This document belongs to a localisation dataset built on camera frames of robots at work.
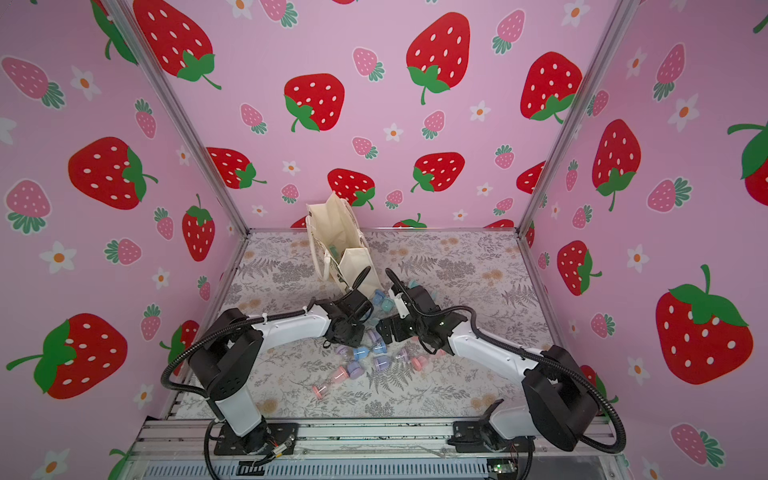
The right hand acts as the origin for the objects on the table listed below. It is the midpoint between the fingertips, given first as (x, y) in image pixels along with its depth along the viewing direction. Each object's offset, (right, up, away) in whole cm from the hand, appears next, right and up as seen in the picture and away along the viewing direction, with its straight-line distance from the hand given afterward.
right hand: (385, 326), depth 83 cm
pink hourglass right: (+10, -11, +1) cm, 14 cm away
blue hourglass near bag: (-3, +7, +15) cm, 16 cm away
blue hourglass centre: (-7, -8, +3) cm, 11 cm away
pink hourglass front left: (-18, -17, -4) cm, 25 cm away
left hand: (-9, -5, +9) cm, 14 cm away
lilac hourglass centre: (-1, -11, 0) cm, 11 cm away
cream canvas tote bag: (-18, +29, +22) cm, 41 cm away
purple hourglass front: (-8, -12, -1) cm, 15 cm away
